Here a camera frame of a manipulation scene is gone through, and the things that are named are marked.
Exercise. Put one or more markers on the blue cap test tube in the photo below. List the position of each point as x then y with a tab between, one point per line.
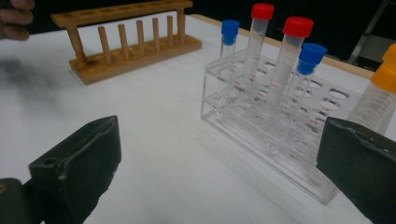
311	57
230	31

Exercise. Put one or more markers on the clear acrylic test tube rack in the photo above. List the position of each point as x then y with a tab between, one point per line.
249	124

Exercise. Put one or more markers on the red cap test tube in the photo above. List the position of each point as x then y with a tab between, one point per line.
298	27
262	11

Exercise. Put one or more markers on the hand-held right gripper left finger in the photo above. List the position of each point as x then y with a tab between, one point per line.
77	168

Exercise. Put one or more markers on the wooden test tube rack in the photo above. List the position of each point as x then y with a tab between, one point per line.
130	60

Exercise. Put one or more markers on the orange cap test tube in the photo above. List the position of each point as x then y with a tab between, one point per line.
390	54
384	77

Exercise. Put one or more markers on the white metal stand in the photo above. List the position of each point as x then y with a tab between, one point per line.
369	31

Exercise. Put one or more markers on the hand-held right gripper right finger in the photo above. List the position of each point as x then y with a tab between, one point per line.
361	168

